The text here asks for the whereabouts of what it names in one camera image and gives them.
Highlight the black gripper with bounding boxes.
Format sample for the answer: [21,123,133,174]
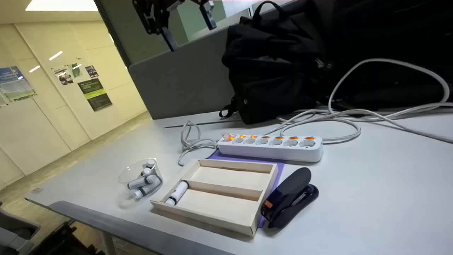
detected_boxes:
[132,0,219,52]

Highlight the white power strip orange switches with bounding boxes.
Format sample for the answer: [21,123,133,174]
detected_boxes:
[215,131,326,164]

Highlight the black backpack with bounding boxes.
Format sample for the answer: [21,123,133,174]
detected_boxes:
[218,0,333,125]

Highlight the ceiling light panel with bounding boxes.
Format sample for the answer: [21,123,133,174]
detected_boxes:
[24,0,99,14]

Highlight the white tube black cap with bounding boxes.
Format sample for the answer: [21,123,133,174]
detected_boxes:
[164,179,191,206]

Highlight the wooden compartment tray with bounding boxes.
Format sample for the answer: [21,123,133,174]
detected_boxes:
[150,157,279,237]

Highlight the black stapler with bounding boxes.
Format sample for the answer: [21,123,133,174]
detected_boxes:
[260,165,320,230]

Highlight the black fabric cover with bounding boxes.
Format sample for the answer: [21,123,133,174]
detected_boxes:
[320,0,453,110]

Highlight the dark office chair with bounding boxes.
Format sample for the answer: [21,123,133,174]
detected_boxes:
[0,206,103,255]

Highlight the small photo wall notice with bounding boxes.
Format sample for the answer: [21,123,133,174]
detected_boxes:
[52,65,75,87]
[84,63,100,79]

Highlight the thin white coiled cable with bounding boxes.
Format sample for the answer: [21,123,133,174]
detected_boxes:
[177,118,221,167]

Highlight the dark green wall poster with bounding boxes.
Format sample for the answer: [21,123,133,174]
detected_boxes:
[76,76,115,113]

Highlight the blue wall poster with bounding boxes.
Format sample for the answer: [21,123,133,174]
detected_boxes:
[0,65,37,103]

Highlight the thick white looped cable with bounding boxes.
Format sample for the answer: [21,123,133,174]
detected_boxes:
[263,56,453,145]

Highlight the grey straight cable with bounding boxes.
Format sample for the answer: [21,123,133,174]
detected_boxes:
[345,108,453,145]

